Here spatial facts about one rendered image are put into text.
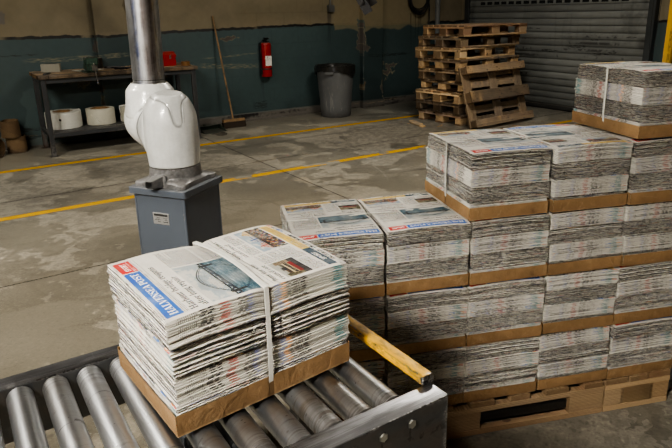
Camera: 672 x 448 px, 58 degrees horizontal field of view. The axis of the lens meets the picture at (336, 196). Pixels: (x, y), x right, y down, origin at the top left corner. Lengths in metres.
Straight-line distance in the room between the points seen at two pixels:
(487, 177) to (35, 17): 6.79
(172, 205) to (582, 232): 1.37
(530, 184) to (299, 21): 7.47
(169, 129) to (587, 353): 1.68
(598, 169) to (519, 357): 0.72
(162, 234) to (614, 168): 1.49
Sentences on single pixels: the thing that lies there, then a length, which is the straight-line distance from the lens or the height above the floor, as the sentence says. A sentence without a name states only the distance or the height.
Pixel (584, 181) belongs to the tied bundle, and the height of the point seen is 0.94.
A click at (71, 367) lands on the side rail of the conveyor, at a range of 1.41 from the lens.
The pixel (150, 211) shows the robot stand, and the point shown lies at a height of 0.92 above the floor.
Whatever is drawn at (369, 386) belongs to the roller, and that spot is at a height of 0.80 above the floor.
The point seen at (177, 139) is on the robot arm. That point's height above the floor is 1.14.
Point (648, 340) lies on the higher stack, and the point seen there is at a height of 0.28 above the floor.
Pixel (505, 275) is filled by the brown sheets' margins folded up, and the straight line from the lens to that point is 2.14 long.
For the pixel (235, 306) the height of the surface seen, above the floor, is 1.01.
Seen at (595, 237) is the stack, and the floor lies 0.73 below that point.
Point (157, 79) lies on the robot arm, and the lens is 2.04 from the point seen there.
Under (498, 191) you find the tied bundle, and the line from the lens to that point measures 2.02.
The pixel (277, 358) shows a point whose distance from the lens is 1.17.
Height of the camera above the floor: 1.49
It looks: 17 degrees down
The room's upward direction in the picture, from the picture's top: 1 degrees counter-clockwise
